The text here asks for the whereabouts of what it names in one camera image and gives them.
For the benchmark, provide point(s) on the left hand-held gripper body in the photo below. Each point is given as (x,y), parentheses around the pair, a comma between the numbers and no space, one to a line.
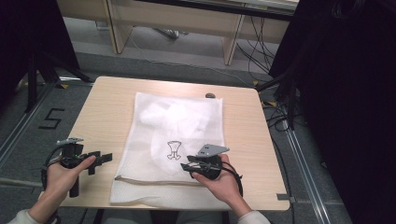
(72,152)

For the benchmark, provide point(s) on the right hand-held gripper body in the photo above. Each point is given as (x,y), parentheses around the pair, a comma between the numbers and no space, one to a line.
(211,161)

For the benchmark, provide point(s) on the white mesh laundry bag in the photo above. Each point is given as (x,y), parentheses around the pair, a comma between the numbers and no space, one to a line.
(186,124)

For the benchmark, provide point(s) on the person's right hand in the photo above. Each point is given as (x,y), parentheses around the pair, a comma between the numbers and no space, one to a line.
(222,186)

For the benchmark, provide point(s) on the person's left hand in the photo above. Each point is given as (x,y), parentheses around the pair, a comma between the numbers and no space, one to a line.
(59,180)

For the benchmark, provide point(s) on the person's grey clothing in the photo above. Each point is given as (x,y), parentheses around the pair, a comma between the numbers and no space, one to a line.
(193,217)

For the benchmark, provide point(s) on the white garment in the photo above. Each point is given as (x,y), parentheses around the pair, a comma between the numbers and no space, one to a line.
(162,114)

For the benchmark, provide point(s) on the small dark round object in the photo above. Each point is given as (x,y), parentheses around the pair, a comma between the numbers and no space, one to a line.
(210,95)

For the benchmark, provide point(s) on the grey tape strip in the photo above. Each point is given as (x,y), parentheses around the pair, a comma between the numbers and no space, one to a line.
(285,197)

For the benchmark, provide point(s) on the black tripod stand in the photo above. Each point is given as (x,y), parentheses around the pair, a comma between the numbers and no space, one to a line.
(291,93)
(31,81)

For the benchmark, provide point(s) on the grey power strip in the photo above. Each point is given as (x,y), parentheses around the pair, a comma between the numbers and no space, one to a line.
(168,33)

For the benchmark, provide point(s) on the black curtain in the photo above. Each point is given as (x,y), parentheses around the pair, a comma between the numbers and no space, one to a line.
(28,31)
(348,93)

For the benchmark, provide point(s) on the light wooden desk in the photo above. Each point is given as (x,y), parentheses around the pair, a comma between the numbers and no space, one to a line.
(174,18)

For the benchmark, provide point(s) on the metal floor rail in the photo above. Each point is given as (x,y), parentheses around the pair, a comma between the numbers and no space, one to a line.
(306,174)
(21,124)

